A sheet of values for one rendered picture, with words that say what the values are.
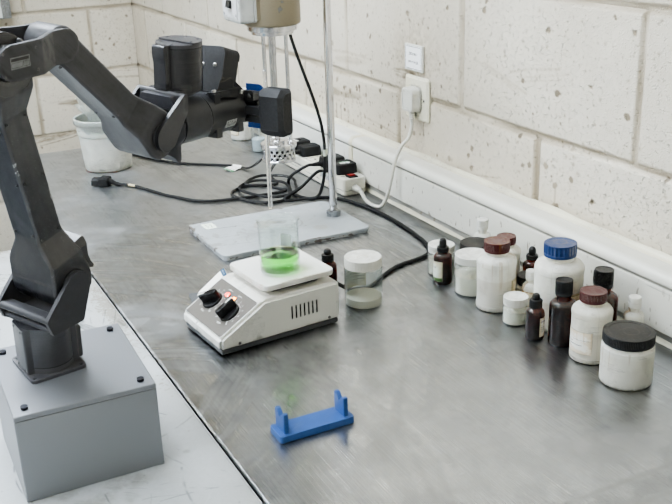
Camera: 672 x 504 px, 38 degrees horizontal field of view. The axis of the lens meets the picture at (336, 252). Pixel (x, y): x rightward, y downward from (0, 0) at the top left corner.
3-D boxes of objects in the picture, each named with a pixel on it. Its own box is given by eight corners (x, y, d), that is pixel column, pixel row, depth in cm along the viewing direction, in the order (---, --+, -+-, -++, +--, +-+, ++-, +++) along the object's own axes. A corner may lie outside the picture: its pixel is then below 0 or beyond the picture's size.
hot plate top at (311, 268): (264, 293, 138) (264, 287, 138) (227, 268, 148) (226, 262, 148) (335, 274, 144) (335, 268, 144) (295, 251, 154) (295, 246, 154)
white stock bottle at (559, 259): (524, 328, 143) (528, 246, 139) (541, 310, 149) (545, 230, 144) (572, 338, 140) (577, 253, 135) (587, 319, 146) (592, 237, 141)
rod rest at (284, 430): (281, 445, 116) (279, 418, 114) (269, 432, 118) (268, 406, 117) (355, 423, 120) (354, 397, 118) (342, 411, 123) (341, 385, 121)
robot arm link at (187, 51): (158, 155, 114) (154, 54, 110) (107, 143, 118) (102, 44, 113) (219, 134, 123) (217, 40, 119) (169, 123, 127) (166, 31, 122)
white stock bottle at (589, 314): (602, 346, 137) (606, 281, 134) (615, 364, 132) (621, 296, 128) (563, 349, 137) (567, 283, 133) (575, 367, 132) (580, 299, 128)
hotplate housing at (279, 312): (221, 358, 137) (217, 307, 134) (183, 326, 147) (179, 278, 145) (353, 319, 148) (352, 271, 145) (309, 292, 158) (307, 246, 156)
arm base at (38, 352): (32, 385, 108) (26, 338, 106) (11, 360, 113) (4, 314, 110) (91, 365, 112) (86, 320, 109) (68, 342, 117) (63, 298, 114)
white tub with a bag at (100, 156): (68, 167, 235) (57, 79, 228) (121, 155, 244) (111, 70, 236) (96, 178, 225) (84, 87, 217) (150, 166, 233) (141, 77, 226)
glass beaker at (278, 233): (252, 269, 146) (249, 215, 143) (292, 261, 148) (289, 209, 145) (269, 285, 140) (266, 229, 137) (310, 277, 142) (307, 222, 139)
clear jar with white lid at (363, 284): (390, 303, 153) (390, 256, 151) (362, 314, 150) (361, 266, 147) (365, 292, 158) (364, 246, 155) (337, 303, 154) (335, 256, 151)
